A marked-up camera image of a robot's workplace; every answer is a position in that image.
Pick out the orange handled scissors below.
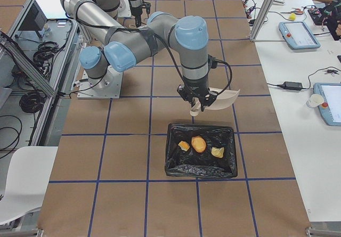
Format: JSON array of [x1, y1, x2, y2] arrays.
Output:
[[281, 8, 304, 15]]

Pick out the white chair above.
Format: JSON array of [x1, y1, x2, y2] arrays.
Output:
[[1, 146, 58, 225]]

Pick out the black lined trash bin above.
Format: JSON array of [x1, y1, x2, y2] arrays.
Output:
[[165, 124, 238, 178]]

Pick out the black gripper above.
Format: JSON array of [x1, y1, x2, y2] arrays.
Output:
[[129, 0, 151, 21], [177, 77, 222, 112]]

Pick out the far teach pendant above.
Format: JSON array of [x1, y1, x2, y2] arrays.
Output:
[[278, 21, 321, 50]]

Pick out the paper cup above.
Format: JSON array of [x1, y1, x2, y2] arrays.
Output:
[[306, 94, 324, 108]]

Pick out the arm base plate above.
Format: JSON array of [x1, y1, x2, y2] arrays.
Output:
[[77, 66, 123, 99]]

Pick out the aluminium frame post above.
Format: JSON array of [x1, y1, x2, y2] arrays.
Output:
[[249, 0, 274, 42]]

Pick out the white plastic dustpan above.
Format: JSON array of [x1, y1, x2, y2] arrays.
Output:
[[189, 89, 240, 117]]

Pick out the orange bread piece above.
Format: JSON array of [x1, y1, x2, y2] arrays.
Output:
[[178, 141, 190, 152]]

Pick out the black power adapter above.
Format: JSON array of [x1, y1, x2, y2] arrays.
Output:
[[277, 81, 303, 91]]

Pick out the teach pendant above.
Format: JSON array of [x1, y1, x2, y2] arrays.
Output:
[[313, 83, 340, 126], [278, 21, 321, 50]]

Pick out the brown potato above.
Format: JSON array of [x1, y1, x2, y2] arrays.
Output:
[[191, 136, 207, 153]]

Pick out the near teach pendant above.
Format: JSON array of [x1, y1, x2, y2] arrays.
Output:
[[313, 83, 340, 126]]

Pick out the green yellow food piece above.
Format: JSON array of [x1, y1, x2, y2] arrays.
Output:
[[211, 147, 225, 158]]

